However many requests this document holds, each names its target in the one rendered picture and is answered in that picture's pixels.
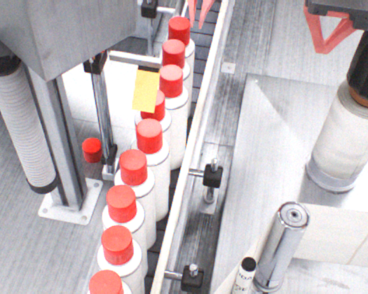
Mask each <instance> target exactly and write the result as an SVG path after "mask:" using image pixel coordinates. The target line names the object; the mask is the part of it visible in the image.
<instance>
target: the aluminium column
mask: <svg viewBox="0 0 368 294"><path fill-rule="evenodd" d="M21 62H22V66H23V69H24V71H25V75H26V77H27V81H28V83H29V87H30V90H31V93H32V98H33V101H34V105H35V107H36V111H37V113H38V116H39V120H40V122H41V126H42V129H43V135H44V137H45V139H46V143H47V146H48V150H49V152H50V156H51V158H52V161H53V165H54V168H55V169H56V171H57V173H58V176H59V179H58V185H57V186H56V188H55V189H54V190H53V191H52V192H50V194H51V197H52V199H53V204H54V206H55V207H60V208H63V209H70V210H73V211H80V210H81V207H82V204H83V201H84V199H85V196H86V193H87V191H88V187H87V184H86V179H85V175H84V173H83V164H82V161H81V156H80V153H79V147H78V144H77V140H76V135H75V131H74V124H73V121H72V117H71V112H70V109H69V103H68V100H67V94H66V92H65V88H64V83H63V79H62V75H60V76H58V77H57V78H55V79H53V80H54V84H55V88H56V91H57V95H58V99H59V103H60V107H61V110H62V115H63V118H64V123H63V121H62V116H61V113H60V108H59V105H58V102H57V97H56V94H55V90H54V87H53V81H49V82H45V81H43V80H42V78H41V77H40V76H39V75H38V74H37V73H34V72H33V71H32V69H31V68H30V67H29V66H28V65H27V64H25V63H24V62H23V61H22V60H21ZM64 127H65V130H66V134H67V137H66V134H65V130H64ZM67 140H68V142H67ZM68 143H69V145H68ZM74 170H75V171H74ZM75 172H76V173H75ZM76 177H77V178H76ZM77 179H78V181H77ZM78 182H79V184H78ZM79 186H80V189H81V192H80V189H79ZM81 194H82V196H81ZM82 197H83V198H82Z"/></svg>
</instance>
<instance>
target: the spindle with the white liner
mask: <svg viewBox="0 0 368 294"><path fill-rule="evenodd" d="M346 78H347V79H345V80H344V81H343V82H341V83H340V85H339V87H338V89H337V91H336V96H335V98H334V101H333V102H332V105H331V107H330V109H329V112H328V114H327V117H326V119H325V122H324V125H323V126H322V130H321V132H320V134H319V136H318V138H317V140H316V142H315V145H314V147H313V149H312V152H311V154H310V155H309V157H308V159H307V161H306V170H307V172H308V175H309V176H310V177H311V178H312V180H313V181H314V183H315V184H317V185H319V186H320V187H322V188H324V189H326V190H330V191H334V192H343V191H347V190H350V189H351V188H353V187H354V186H356V185H357V182H358V181H359V179H360V175H361V174H362V173H363V171H364V169H365V167H366V164H367V163H368V31H366V30H364V31H363V33H362V38H361V39H360V42H359V44H358V46H357V49H356V51H355V53H354V55H353V58H352V61H351V62H350V66H349V68H348V72H347V74H346Z"/></svg>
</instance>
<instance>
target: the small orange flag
mask: <svg viewBox="0 0 368 294"><path fill-rule="evenodd" d="M160 72H161V71H160V69H159V68H151V67H147V66H139V65H138V68H137V75H136V80H135V89H134V94H133V98H132V107H131V109H132V110H136V111H143V112H147V113H154V111H155V107H156V95H157V89H158V82H159V77H160Z"/></svg>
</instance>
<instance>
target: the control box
mask: <svg viewBox="0 0 368 294"><path fill-rule="evenodd" d="M137 20H138V12H137V0H0V41H1V42H3V43H4V44H5V45H6V46H7V47H8V48H9V49H10V50H11V51H12V52H13V53H15V54H16V55H17V56H18V57H19V58H20V59H21V60H22V61H23V62H24V63H25V64H27V65H28V66H29V67H30V68H31V69H32V71H33V72H34V73H36V74H38V75H39V76H40V77H41V78H42V80H43V81H45V82H49V81H52V80H53V79H55V78H57V77H58V76H60V75H62V74H64V73H66V72H68V71H69V70H71V69H72V68H74V67H76V66H78V65H80V64H81V63H83V62H85V61H86V60H89V59H90V58H91V57H94V56H96V55H97V54H99V53H101V52H102V51H103V50H106V49H107V48H109V47H111V46H113V45H114V44H116V43H118V42H119V41H121V40H123V39H126V38H127V37H128V36H130V35H131V34H134V32H135V31H136V29H137V24H136V21H137Z"/></svg>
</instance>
